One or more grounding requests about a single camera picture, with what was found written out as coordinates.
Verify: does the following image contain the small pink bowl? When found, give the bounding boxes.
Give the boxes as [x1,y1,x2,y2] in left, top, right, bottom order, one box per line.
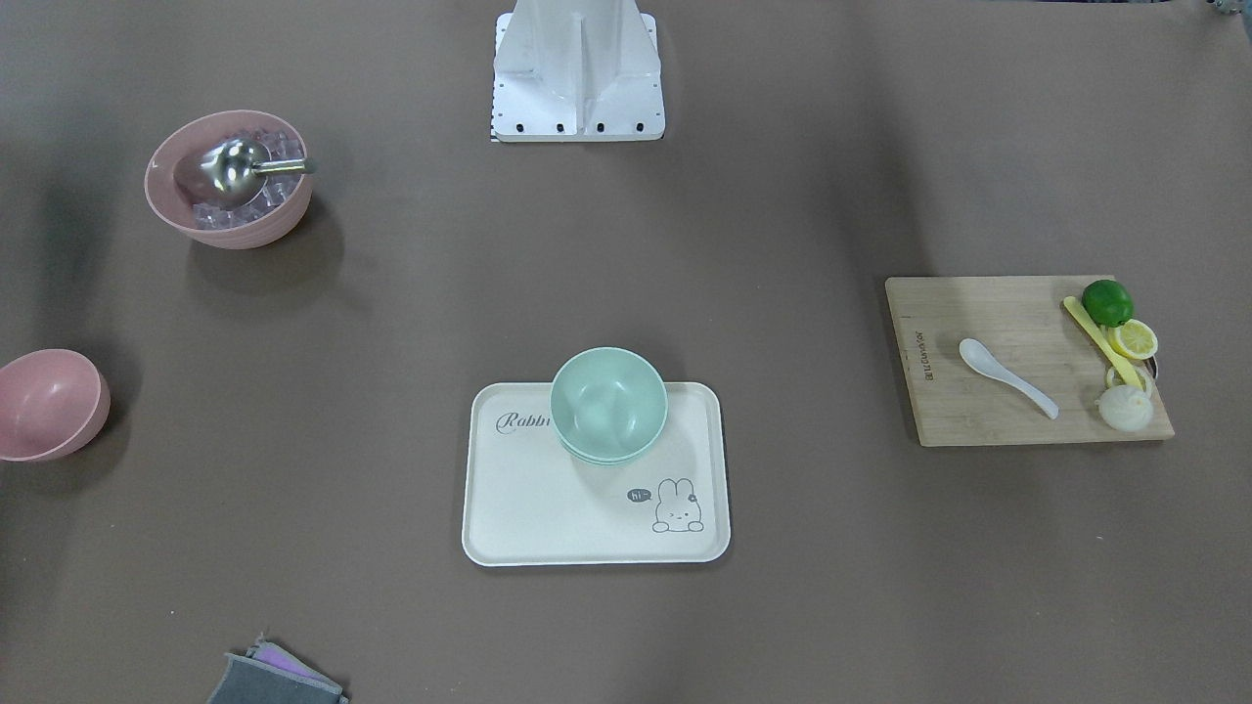
[1,348,111,462]

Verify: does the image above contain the white ceramic spoon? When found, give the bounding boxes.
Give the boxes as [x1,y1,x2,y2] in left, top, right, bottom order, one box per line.
[959,338,1059,420]

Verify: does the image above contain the large pink ice bowl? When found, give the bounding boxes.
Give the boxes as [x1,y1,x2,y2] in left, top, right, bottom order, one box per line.
[143,109,314,249]

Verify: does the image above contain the stacked green bowls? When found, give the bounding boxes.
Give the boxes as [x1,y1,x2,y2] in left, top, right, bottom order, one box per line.
[548,346,670,466]

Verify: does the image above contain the cream rabbit tray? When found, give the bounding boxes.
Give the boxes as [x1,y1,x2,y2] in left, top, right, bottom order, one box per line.
[461,382,732,567]

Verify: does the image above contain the bamboo cutting board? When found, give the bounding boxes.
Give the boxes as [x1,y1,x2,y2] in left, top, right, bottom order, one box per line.
[885,276,1174,447]

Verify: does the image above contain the metal ice scoop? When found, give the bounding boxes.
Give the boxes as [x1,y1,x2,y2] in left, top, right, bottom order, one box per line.
[173,138,317,209]

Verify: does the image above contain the grey folded cloth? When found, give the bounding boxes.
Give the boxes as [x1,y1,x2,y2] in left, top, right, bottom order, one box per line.
[207,638,351,703]

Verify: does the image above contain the green lime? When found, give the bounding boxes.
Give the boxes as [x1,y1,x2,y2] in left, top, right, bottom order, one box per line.
[1080,278,1136,327]

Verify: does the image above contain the yellow peeler strip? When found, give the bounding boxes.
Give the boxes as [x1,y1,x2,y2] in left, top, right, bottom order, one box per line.
[1060,294,1146,393]

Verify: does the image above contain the lemon slice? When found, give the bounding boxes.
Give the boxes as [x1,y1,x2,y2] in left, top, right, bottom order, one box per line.
[1107,318,1159,361]

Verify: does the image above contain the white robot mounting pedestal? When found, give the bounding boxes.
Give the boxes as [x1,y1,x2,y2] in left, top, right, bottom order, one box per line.
[490,1,666,144]

